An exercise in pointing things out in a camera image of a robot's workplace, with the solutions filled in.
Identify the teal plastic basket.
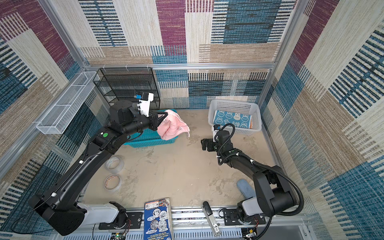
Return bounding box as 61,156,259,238
122,108,179,148

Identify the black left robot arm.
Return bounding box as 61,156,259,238
29,101,168,236

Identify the pink terry towel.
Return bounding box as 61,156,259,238
157,110,190,141

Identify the black wire shelf rack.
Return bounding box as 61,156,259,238
93,67,161,110

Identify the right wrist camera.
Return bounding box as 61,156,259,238
212,125,221,142

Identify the black silver stapler tool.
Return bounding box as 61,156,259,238
202,201,221,237

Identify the blue bunny pattern towel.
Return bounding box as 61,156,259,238
213,110,252,129

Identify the blue printed package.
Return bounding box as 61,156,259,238
143,198,174,240

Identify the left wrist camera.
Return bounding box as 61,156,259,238
135,92,154,117

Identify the white plastic basket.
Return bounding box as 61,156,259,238
208,99,262,136

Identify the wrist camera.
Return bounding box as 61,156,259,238
212,125,221,142
135,92,154,117

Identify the white wire mesh tray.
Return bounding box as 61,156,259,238
36,72,96,135

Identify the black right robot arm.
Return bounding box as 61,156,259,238
201,131,304,222

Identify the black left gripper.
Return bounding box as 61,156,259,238
122,110,168,139

